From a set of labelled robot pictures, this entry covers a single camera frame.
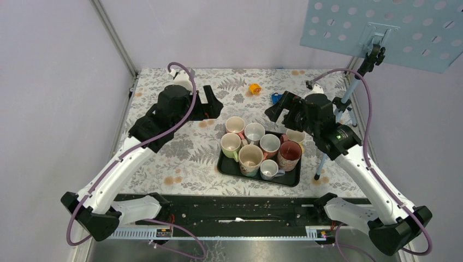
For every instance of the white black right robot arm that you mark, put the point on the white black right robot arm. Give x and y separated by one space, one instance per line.
394 221

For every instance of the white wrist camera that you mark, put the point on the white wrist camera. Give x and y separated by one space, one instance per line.
180 77
313 88

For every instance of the yellow ceramic mug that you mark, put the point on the yellow ceramic mug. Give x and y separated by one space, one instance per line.
296 136

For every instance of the blue toy car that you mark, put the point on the blue toy car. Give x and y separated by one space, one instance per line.
275 98

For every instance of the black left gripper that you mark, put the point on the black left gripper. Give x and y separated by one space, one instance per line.
211 109

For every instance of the green ceramic mug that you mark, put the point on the green ceramic mug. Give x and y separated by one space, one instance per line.
230 145

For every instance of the brown ceramic mug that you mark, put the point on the brown ceramic mug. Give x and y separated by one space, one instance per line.
270 145

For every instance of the beige teal ceramic mug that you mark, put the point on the beige teal ceramic mug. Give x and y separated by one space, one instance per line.
250 159

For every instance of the grey ceramic mug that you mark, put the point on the grey ceramic mug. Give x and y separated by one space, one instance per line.
269 170

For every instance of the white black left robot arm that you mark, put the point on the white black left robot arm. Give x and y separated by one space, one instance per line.
94 207

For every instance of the light blue tripod stand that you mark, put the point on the light blue tripod stand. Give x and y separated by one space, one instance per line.
372 58

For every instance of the black plastic tray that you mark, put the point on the black plastic tray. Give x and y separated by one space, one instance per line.
228 166

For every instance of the small orange toy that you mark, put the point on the small orange toy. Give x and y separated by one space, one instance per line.
255 89

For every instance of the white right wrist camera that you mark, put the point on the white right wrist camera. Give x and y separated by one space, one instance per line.
313 88

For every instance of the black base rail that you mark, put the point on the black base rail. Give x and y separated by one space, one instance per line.
234 218

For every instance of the floral patterned tablecloth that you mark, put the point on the floral patterned tablecloth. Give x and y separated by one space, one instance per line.
188 163

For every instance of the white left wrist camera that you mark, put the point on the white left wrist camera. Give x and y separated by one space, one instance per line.
180 77

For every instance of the blue white ceramic mug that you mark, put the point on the blue white ceramic mug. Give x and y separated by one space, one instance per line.
253 133

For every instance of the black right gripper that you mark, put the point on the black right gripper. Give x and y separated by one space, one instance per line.
288 101

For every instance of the salmon pink ceramic mug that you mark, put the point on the salmon pink ceramic mug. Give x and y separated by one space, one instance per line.
235 125

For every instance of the light blue perforated board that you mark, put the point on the light blue perforated board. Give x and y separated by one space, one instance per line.
424 35

